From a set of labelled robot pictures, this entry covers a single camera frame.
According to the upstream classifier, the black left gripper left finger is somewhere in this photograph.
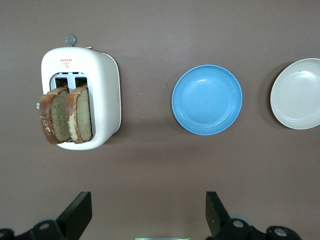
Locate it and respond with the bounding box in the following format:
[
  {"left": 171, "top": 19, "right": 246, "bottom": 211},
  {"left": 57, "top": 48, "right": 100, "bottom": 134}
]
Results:
[{"left": 0, "top": 191, "right": 93, "bottom": 240}]

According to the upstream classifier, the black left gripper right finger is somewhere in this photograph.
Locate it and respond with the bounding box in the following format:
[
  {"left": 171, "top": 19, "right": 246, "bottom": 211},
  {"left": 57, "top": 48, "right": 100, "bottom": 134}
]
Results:
[{"left": 205, "top": 191, "right": 305, "bottom": 240}]

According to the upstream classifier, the brown toast bread slice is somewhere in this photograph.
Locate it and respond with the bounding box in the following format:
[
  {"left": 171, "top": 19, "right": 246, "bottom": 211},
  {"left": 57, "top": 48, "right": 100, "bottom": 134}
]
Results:
[
  {"left": 65, "top": 83, "right": 93, "bottom": 145},
  {"left": 39, "top": 86, "right": 72, "bottom": 145}
]

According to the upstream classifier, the blue plate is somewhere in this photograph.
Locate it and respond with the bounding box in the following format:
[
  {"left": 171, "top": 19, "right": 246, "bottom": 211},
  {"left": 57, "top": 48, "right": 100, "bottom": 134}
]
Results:
[{"left": 171, "top": 64, "right": 243, "bottom": 136}]

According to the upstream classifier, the beige plate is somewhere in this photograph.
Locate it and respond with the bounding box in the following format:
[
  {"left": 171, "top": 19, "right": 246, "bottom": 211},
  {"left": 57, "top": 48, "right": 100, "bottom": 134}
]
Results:
[{"left": 269, "top": 57, "right": 320, "bottom": 130}]

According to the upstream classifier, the white toaster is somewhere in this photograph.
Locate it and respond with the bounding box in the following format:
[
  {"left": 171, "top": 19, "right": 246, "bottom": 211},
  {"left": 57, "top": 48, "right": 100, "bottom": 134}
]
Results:
[{"left": 39, "top": 33, "right": 123, "bottom": 151}]

